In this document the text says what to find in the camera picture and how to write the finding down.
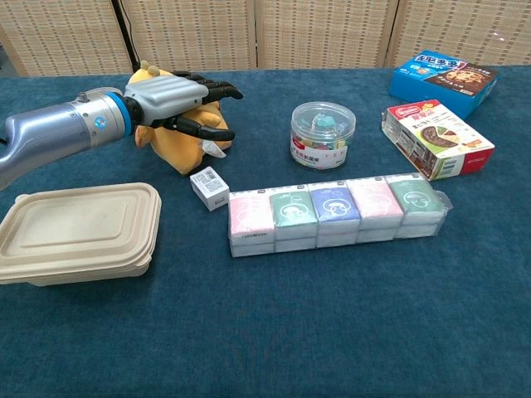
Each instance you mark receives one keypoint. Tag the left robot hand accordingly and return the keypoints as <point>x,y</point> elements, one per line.
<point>170,99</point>

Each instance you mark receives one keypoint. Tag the yellow plush toy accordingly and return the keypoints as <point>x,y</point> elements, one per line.
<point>184,143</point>

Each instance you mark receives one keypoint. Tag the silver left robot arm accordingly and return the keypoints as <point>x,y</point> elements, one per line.
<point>58,128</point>

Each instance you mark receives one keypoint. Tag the black stand pole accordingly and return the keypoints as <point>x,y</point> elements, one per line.
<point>123,31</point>

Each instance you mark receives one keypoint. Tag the small white printed box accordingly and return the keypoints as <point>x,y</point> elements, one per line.
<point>210,187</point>

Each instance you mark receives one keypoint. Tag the woven folding screen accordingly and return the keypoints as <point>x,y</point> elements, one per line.
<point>265,33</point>

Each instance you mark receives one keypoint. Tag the clear jar of colourful clips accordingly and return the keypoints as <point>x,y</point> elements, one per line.
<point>321,139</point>

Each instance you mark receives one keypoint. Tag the beige lidded food container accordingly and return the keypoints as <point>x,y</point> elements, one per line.
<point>76,232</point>

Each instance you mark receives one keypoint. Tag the multipack of pocket tissues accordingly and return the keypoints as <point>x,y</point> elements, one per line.
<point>332,211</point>

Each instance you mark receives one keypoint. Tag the blue table cloth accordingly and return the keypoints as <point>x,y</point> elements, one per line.
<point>265,311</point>

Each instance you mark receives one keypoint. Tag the red and white snack box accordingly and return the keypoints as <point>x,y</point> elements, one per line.
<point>439,137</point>

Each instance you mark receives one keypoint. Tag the blue cookie box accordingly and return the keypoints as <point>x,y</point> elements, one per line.
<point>446,81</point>

